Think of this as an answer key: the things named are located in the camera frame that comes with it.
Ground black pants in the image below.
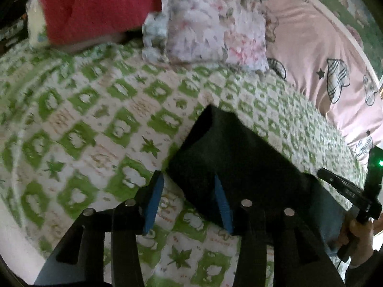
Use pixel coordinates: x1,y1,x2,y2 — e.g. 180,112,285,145
165,104,348,250

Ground person's right hand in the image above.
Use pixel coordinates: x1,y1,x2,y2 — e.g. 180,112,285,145
338,218,375,268

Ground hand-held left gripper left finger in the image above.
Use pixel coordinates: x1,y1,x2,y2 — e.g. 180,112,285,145
34,170,165,286

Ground red blanket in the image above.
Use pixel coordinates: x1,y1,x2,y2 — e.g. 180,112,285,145
36,0,163,46

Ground green patterned bed sheet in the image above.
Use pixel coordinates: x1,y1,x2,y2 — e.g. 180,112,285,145
0,37,366,287

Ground white pillow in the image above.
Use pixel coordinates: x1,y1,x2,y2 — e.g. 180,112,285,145
26,0,51,48

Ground floral quilted cloth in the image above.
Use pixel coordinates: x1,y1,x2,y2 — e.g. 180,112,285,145
141,0,279,73

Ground pink printed quilt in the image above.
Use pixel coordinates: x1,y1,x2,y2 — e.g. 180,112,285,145
221,0,383,160

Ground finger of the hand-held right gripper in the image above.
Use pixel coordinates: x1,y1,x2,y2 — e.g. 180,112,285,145
317,168,366,207

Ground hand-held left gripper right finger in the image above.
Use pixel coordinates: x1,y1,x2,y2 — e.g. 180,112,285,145
214,175,346,287

